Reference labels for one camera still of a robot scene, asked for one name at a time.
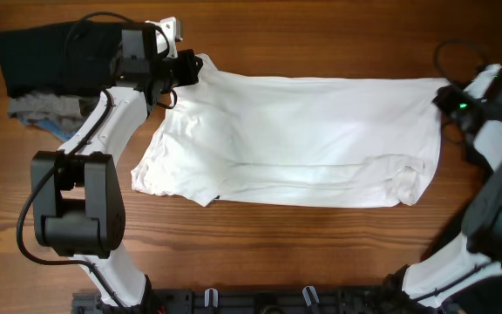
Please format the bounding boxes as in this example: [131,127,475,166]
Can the left white rail clip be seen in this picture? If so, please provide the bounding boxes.
[204,288,219,309]

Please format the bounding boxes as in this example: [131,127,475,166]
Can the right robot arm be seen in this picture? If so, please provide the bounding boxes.
[373,64,502,313]

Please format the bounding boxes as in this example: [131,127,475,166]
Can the folded black garment on stack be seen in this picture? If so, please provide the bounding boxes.
[0,21,123,98]

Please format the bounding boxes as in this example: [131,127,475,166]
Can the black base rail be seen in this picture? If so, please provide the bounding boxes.
[71,285,391,314]

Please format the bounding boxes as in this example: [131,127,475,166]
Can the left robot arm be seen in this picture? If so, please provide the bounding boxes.
[16,17,203,313]

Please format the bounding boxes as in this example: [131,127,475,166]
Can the right white rail clip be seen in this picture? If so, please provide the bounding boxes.
[302,285,319,307]

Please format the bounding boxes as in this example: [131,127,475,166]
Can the folded blue denim shorts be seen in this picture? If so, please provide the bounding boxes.
[19,119,76,142]

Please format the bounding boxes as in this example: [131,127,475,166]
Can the white rail clip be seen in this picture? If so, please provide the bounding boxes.
[204,288,219,309]
[302,285,319,307]

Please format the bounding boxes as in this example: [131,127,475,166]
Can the folded grey garment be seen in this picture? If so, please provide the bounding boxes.
[7,92,99,133]

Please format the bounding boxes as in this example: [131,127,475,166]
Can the black garment at right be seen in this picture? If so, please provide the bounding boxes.
[422,208,502,314]

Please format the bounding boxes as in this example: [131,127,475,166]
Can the white t-shirt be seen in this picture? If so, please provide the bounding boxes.
[131,58,445,208]

